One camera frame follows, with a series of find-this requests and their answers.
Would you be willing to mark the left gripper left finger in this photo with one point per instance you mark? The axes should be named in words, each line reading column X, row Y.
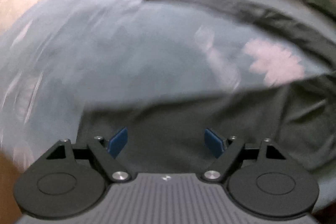
column 68, row 179

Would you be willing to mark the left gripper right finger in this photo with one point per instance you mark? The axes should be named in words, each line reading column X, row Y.
column 263, row 180

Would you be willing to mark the dark green trousers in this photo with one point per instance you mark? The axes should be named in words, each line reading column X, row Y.
column 297, row 117

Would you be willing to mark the green floral bed sheet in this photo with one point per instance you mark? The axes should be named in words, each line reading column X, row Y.
column 63, row 57

